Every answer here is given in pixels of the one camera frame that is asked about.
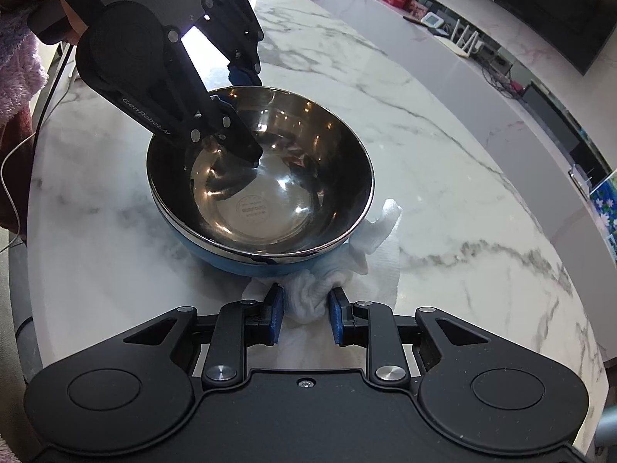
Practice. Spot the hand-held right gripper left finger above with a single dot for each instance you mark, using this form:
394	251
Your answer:
275	316

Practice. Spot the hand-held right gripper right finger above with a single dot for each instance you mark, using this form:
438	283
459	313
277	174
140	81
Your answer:
337	318

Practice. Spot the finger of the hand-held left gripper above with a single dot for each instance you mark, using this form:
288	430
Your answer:
243	75
241	147

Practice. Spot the white paper tissue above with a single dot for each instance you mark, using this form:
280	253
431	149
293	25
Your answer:
308	299

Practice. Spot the steel bowl with blue outside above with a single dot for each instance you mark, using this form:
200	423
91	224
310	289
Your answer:
299	169

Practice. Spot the person's left forearm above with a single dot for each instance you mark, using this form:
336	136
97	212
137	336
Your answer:
19	58

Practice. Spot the person's left hand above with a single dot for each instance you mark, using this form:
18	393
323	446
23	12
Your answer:
78	29

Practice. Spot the black remote control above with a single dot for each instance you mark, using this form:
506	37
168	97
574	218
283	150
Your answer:
413	19

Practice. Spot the pink gift box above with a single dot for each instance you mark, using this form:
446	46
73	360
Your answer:
417	6

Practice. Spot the small white desk clock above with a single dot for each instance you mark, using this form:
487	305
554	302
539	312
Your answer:
430	20

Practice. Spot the white router with antennas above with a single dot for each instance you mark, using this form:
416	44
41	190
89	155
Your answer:
462	46

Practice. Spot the white set-top box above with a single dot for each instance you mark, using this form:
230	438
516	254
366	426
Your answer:
581	178

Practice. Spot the lotus pond painting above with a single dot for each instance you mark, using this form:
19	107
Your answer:
606	217

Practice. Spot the black rectangular box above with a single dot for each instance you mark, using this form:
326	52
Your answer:
564	130

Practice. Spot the black wall television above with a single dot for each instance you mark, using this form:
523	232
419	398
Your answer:
554	5

